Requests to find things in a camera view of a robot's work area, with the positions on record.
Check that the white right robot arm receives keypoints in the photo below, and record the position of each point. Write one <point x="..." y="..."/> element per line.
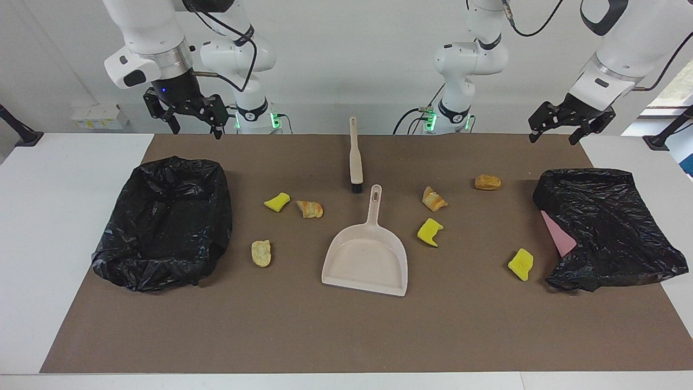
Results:
<point x="146" y="32"/>

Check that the beige hand brush black bristles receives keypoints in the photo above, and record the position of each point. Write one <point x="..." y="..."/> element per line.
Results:
<point x="355" y="162"/>

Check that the brown table mat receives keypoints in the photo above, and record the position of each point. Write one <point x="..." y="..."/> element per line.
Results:
<point x="325" y="336"/>

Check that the black trash bag bin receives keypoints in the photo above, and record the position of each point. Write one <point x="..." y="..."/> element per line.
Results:
<point x="162" y="216"/>

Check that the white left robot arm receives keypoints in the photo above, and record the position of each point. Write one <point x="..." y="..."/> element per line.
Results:
<point x="633" y="43"/>

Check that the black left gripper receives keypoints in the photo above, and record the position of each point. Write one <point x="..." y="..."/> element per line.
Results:
<point x="574" y="111"/>

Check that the pale yellow bread piece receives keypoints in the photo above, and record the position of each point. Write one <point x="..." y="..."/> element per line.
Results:
<point x="261" y="253"/>

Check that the black stand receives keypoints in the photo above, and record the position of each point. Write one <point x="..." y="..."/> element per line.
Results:
<point x="21" y="135"/>
<point x="663" y="138"/>

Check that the white wall box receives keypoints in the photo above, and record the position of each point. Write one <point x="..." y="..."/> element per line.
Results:
<point x="100" y="116"/>

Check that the brown bread roll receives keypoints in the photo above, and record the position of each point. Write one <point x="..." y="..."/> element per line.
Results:
<point x="488" y="182"/>

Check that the pink bin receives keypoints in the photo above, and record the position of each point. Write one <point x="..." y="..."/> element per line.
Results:
<point x="560" y="235"/>

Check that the striped pale bread piece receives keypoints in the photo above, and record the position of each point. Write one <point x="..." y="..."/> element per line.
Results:
<point x="434" y="199"/>

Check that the black trash bag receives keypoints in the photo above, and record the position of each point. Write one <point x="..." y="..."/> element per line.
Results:
<point x="612" y="227"/>

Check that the striped orange bread piece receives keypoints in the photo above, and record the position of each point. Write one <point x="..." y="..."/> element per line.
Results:
<point x="309" y="209"/>

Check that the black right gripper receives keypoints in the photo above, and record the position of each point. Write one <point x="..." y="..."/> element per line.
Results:
<point x="178" y="92"/>

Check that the beige plastic dustpan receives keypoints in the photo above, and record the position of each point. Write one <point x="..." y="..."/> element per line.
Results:
<point x="365" y="260"/>

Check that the small yellow sponge piece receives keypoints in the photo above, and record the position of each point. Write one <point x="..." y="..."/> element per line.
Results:
<point x="277" y="201"/>

